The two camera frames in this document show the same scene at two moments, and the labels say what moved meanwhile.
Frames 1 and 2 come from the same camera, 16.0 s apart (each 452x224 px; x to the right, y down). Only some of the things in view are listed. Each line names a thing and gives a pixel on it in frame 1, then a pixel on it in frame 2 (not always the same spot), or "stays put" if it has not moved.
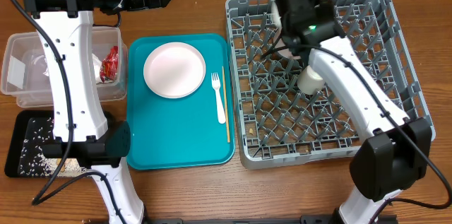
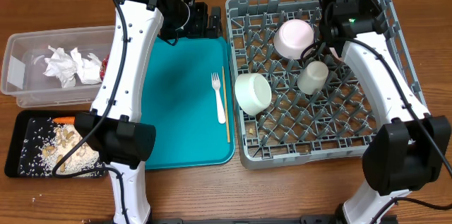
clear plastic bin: [25, 76] stays put
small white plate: [282, 46] to [253, 92]
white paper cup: [308, 81] stays put
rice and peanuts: [33, 162] stays put
